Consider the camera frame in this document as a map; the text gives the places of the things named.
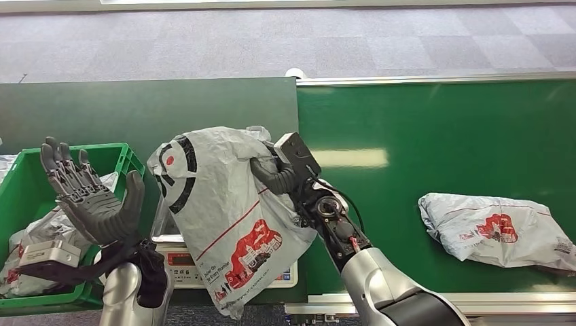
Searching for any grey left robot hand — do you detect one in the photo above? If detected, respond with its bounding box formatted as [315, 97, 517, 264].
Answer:
[39, 136, 146, 247]

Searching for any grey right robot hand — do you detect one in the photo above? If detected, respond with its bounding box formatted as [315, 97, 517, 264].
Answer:
[249, 141, 319, 215]

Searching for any white bag with black ring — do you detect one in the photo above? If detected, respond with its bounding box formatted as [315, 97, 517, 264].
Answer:
[147, 126, 318, 321]

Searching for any green conveyor belt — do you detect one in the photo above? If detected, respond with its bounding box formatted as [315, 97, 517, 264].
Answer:
[297, 79, 576, 295]

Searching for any crumpled white courier bag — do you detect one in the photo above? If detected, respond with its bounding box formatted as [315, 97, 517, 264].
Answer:
[0, 172, 120, 299]

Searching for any green plastic crate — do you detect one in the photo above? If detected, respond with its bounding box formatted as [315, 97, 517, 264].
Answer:
[0, 143, 146, 311]

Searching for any steel tray weighing scale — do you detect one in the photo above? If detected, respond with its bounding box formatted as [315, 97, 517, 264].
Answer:
[150, 193, 299, 290]

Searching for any white plastic bag edge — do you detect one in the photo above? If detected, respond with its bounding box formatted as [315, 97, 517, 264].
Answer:
[0, 154, 19, 183]

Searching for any white bag with red print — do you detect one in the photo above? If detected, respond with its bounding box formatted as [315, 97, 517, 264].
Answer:
[417, 192, 576, 273]

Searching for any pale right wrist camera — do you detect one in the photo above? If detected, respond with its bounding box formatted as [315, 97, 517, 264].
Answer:
[273, 131, 323, 182]

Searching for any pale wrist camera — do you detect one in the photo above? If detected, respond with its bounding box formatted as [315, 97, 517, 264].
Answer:
[273, 131, 323, 182]
[18, 239, 82, 270]

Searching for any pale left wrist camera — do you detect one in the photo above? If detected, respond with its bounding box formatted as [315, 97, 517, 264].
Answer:
[18, 239, 82, 270]

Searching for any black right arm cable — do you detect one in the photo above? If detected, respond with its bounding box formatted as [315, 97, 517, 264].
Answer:
[314, 179, 366, 235]

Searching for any aluminium conveyor side rail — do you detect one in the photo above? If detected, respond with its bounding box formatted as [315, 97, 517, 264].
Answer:
[295, 71, 576, 87]
[284, 292, 576, 316]

